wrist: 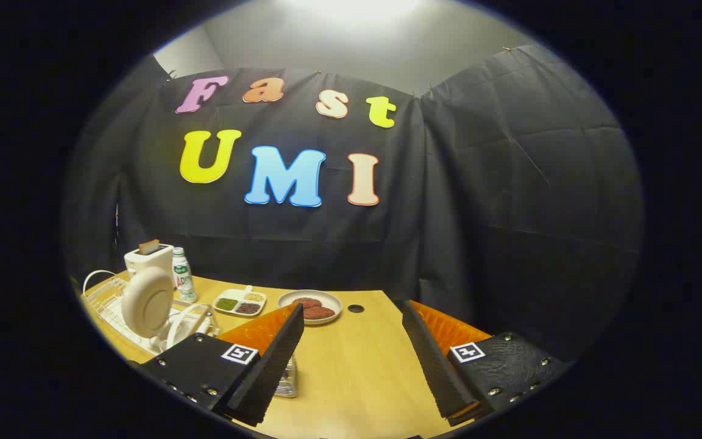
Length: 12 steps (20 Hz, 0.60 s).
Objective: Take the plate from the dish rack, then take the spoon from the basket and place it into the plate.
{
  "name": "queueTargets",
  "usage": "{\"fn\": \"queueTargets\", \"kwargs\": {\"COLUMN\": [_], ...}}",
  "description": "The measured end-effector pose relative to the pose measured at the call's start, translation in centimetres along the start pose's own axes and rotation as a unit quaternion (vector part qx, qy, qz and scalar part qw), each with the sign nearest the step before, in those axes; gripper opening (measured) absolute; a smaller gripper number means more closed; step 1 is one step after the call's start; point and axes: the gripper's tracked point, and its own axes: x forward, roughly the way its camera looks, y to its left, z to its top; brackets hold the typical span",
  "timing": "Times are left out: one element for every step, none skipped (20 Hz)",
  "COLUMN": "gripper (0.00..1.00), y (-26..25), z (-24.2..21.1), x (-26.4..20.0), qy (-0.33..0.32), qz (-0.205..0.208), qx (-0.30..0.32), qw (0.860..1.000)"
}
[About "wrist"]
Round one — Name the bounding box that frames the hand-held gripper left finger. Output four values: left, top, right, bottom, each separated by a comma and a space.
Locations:
135, 302, 306, 427

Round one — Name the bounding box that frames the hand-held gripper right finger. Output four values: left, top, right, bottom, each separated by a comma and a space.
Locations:
400, 299, 571, 427

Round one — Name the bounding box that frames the metal wire basket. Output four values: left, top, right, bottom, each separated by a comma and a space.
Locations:
275, 354, 299, 398

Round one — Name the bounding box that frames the white wire dish rack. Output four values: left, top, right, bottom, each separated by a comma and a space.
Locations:
82, 270, 221, 357

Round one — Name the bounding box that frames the beige round plate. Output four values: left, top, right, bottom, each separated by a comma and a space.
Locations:
121, 266, 176, 339

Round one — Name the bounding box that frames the small plate with patties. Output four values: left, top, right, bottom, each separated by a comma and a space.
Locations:
277, 290, 343, 326

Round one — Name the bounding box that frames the white divided snack dish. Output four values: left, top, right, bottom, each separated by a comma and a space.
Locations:
213, 285, 268, 318

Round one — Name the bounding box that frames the white green-label drink bottle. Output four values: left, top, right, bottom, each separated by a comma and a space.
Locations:
171, 247, 198, 304

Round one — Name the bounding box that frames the black backdrop cloth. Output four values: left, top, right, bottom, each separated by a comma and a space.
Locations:
65, 46, 644, 366

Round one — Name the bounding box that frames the white toaster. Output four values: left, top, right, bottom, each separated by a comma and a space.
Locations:
124, 243, 175, 287

